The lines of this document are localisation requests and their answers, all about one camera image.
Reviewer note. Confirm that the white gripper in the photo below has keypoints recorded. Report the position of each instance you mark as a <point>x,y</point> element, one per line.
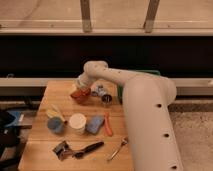
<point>83,81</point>

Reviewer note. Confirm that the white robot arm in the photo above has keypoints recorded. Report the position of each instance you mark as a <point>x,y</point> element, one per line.
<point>145,101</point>

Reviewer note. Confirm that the red bowl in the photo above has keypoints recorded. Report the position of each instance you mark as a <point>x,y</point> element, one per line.
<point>81,95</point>

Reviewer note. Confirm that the blue-white small object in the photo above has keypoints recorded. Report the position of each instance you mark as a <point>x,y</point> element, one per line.
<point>98,91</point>

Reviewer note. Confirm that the white round container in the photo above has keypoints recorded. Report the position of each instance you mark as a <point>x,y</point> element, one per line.
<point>78,122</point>

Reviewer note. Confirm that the small metal cup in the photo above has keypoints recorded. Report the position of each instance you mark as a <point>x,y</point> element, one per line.
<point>106,99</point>

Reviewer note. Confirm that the blue sponge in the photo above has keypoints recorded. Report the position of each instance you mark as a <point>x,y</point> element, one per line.
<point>94,125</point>

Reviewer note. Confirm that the blue cup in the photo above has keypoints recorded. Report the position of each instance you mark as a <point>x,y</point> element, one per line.
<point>55,125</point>

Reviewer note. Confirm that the orange carrot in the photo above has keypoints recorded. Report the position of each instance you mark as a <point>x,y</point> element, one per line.
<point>108,129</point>

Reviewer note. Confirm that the metal clip tool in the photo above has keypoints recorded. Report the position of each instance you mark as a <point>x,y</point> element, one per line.
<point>62,150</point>

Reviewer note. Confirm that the dark equipment at left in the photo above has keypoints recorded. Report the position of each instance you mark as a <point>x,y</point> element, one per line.
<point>14,126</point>

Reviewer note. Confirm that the metal fork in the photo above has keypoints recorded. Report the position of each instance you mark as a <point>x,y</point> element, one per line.
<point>115,152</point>

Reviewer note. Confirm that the wooden-handled brush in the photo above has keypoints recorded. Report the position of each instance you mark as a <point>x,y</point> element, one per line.
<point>55,112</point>

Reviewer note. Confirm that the black-handled tool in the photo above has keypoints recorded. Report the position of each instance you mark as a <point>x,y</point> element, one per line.
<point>80,153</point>

